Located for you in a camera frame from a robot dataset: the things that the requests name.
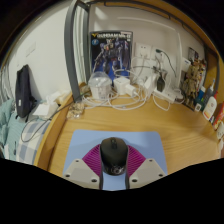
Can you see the small white desk clock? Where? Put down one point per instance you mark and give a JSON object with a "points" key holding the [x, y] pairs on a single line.
{"points": [[198, 107]]}

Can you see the white mug with face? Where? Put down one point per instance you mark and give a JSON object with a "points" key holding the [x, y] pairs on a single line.
{"points": [[220, 130]]}

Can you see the black power adapter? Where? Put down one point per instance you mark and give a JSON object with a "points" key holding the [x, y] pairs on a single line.
{"points": [[160, 84]]}

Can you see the white electric toothbrush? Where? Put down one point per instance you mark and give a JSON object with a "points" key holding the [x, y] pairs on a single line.
{"points": [[211, 89]]}

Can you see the clear plastic container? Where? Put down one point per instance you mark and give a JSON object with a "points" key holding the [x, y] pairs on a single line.
{"points": [[99, 86]]}

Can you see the blue checked pillow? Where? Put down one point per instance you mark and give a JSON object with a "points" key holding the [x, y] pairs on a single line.
{"points": [[31, 145]]}

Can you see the white wall socket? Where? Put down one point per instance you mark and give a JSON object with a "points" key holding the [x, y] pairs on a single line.
{"points": [[142, 50], [163, 56]]}

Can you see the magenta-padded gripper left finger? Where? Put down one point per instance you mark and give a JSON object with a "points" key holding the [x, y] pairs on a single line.
{"points": [[78, 173]]}

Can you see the grey metal desk frame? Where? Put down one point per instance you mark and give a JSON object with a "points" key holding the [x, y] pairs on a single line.
{"points": [[71, 50]]}

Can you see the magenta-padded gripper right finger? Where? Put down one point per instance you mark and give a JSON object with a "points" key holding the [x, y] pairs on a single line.
{"points": [[150, 172]]}

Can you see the white wall box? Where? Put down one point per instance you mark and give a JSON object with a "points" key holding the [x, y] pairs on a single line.
{"points": [[186, 64]]}

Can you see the crumpled clear plastic wrapper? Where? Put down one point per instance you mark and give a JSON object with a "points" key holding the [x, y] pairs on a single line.
{"points": [[75, 111]]}

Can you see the white power adapter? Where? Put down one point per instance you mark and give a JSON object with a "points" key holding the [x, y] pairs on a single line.
{"points": [[150, 82]]}

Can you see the wooden shelf unit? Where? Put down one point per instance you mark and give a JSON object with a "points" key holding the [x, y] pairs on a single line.
{"points": [[160, 6]]}

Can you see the white charger block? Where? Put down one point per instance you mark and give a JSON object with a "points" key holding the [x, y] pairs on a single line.
{"points": [[121, 86]]}

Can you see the robot model kit box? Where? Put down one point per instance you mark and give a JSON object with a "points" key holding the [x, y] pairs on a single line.
{"points": [[110, 55]]}

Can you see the tan robot model figure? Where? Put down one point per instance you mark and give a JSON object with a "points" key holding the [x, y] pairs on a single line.
{"points": [[192, 80]]}

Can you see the black computer mouse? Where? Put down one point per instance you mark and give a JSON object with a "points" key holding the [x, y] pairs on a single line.
{"points": [[114, 153]]}

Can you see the light blue mouse pad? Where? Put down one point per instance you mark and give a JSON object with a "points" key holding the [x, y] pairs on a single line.
{"points": [[146, 143]]}

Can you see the teal blanket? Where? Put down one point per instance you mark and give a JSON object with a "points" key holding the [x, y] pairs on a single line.
{"points": [[6, 120]]}

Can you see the blue bottle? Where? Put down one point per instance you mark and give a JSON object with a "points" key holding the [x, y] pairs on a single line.
{"points": [[200, 94]]}

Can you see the white paper packet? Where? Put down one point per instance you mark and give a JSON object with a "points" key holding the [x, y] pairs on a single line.
{"points": [[45, 110]]}

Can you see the white power strip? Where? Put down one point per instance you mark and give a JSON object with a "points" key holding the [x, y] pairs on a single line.
{"points": [[165, 95]]}

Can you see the white lotion bottle red cap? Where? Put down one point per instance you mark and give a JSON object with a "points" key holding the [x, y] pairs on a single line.
{"points": [[210, 108]]}

